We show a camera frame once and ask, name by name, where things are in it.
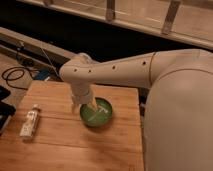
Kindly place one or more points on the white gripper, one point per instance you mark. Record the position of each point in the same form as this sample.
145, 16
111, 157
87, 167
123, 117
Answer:
82, 94

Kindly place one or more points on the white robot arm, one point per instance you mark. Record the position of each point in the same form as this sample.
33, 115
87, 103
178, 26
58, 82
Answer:
178, 123

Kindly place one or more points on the green ceramic bowl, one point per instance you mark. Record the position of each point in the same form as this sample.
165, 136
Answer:
95, 117

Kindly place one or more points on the blue object on floor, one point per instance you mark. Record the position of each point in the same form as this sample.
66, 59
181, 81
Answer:
42, 75

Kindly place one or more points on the black device at left edge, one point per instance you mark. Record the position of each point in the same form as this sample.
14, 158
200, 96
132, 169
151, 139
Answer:
6, 110

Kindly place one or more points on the metal railing frame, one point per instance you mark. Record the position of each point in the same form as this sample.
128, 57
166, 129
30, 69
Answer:
187, 21

